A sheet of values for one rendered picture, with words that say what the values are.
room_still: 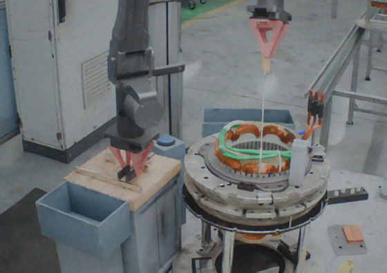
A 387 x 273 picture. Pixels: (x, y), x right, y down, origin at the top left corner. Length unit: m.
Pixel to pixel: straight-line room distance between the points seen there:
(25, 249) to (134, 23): 1.94
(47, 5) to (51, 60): 0.35
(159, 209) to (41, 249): 1.59
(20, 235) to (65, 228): 1.79
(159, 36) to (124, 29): 0.51
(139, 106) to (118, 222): 0.24
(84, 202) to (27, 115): 2.46
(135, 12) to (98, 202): 0.41
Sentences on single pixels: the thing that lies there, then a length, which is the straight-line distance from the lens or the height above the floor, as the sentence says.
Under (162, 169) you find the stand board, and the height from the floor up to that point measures 1.06.
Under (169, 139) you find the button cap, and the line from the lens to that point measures 1.34.
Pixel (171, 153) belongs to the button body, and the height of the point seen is 1.02.
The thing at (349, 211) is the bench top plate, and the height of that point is 0.78.
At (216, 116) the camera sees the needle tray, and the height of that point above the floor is 1.04.
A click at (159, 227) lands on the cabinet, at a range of 1.19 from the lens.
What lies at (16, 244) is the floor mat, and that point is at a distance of 2.77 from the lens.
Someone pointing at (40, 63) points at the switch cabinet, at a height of 0.69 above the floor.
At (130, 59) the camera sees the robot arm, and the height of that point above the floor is 1.34.
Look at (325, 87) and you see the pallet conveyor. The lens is 2.60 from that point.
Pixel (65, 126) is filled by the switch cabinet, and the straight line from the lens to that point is 3.37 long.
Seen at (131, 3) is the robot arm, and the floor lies 1.46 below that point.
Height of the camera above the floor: 1.63
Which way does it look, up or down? 24 degrees down
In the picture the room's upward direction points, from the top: straight up
